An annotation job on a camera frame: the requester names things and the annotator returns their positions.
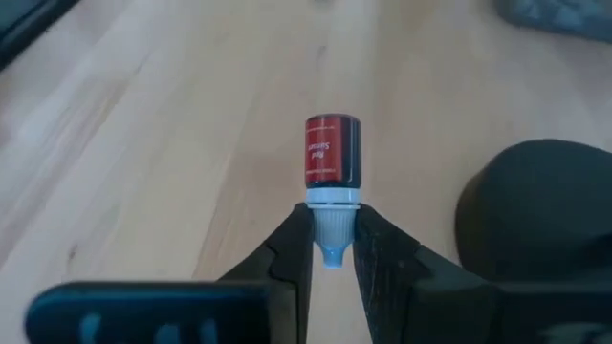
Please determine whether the grey plastic bin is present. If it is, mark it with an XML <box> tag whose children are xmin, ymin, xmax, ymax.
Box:
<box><xmin>494</xmin><ymin>0</ymin><xmax>612</xmax><ymax>44</ymax></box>

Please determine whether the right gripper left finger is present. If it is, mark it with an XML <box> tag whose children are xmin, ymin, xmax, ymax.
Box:
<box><xmin>217</xmin><ymin>202</ymin><xmax>316</xmax><ymax>344</ymax></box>

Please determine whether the small Red Sunset dropper bottle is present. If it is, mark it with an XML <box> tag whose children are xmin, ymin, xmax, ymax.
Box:
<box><xmin>304</xmin><ymin>113</ymin><xmax>362</xmax><ymax>269</ymax></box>

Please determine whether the white globe table lamp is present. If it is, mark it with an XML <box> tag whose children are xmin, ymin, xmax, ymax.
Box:
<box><xmin>453</xmin><ymin>138</ymin><xmax>612</xmax><ymax>283</ymax></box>

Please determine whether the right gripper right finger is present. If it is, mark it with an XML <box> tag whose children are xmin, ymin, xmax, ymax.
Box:
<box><xmin>352</xmin><ymin>203</ymin><xmax>501</xmax><ymax>344</ymax></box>

